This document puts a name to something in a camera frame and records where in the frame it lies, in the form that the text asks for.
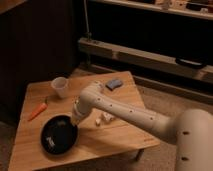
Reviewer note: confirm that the black ceramic bowl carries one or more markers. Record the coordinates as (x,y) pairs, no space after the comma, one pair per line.
(58,135)

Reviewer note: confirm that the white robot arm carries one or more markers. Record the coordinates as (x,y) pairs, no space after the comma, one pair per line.
(191,131)

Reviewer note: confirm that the white domino block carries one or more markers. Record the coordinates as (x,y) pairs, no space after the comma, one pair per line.
(107,117)

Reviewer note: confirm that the small white cube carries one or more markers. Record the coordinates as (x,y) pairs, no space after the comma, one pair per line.
(98,122)

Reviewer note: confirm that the translucent plastic cup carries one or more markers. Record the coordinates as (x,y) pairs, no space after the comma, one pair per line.
(61,86)

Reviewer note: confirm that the vertical metal pole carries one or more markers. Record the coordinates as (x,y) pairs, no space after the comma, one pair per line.
(88,33)

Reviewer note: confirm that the wooden bench beam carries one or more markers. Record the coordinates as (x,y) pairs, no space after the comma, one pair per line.
(144,59)

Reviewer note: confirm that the orange toy carrot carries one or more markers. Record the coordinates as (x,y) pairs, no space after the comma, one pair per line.
(39,109)

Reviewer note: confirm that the black case handle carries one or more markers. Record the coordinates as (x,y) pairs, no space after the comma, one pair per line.
(190,64)

